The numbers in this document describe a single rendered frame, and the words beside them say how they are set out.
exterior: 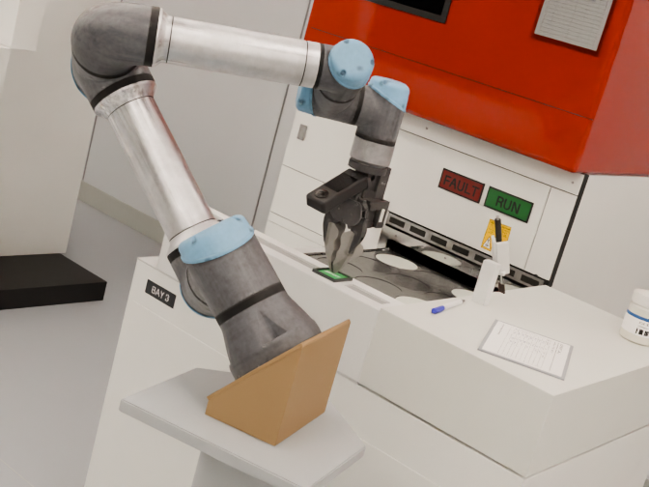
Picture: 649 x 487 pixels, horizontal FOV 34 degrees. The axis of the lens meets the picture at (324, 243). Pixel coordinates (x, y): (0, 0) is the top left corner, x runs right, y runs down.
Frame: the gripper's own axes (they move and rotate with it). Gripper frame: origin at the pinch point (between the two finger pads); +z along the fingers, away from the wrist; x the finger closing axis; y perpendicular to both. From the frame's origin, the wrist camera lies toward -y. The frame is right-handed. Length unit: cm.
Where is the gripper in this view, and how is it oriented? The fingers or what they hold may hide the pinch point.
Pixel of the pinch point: (332, 266)
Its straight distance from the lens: 197.1
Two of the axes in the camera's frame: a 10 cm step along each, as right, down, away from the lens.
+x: -7.4, -3.5, 5.7
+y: 6.2, -0.3, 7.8
